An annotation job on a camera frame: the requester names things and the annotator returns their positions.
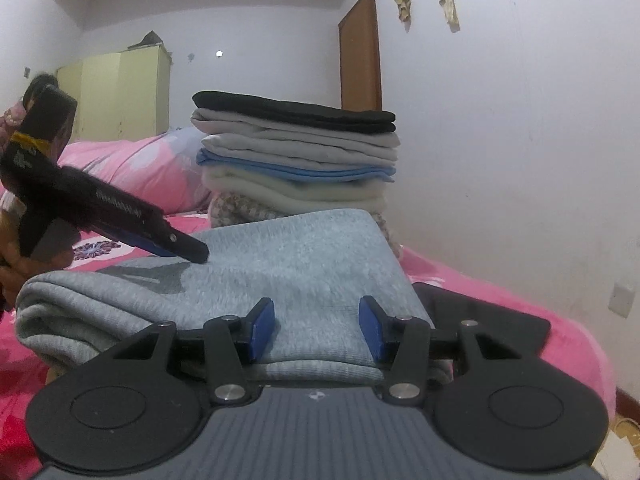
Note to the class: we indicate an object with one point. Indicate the stack of folded clothes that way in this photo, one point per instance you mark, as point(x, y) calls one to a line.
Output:
point(300, 160)

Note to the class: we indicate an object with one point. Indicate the small beige hanging cloth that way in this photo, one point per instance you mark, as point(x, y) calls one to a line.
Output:
point(403, 7)

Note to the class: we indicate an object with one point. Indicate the pink floral blanket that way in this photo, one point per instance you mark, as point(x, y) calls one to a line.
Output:
point(575, 355)

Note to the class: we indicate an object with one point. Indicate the dark bundle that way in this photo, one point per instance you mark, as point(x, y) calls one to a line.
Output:
point(147, 40)

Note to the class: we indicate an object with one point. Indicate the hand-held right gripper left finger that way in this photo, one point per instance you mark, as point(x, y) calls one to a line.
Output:
point(262, 327)

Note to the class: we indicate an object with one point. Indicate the long beige hanging cloth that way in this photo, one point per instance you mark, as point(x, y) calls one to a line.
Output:
point(447, 0)

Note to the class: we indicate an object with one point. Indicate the black flat board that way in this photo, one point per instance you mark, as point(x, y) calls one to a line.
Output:
point(500, 310)

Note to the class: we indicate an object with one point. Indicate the wooden door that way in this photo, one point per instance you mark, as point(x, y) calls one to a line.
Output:
point(360, 60)

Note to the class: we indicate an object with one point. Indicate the white wall socket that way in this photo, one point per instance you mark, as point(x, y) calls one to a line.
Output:
point(621, 300)

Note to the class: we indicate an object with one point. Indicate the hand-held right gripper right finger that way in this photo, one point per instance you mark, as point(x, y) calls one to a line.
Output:
point(372, 327)

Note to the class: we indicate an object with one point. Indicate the grey pants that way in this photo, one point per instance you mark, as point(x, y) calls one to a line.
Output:
point(300, 260)

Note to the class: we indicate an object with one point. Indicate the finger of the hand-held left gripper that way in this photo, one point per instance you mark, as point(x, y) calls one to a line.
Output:
point(190, 249)

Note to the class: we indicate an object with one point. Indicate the pink grey quilt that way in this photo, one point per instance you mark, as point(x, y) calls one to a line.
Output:
point(140, 165)

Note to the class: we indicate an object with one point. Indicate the person's left hand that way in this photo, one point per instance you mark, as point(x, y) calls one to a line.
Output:
point(12, 280)

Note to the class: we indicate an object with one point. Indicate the yellow wardrobe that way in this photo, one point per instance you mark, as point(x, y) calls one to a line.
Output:
point(120, 95)

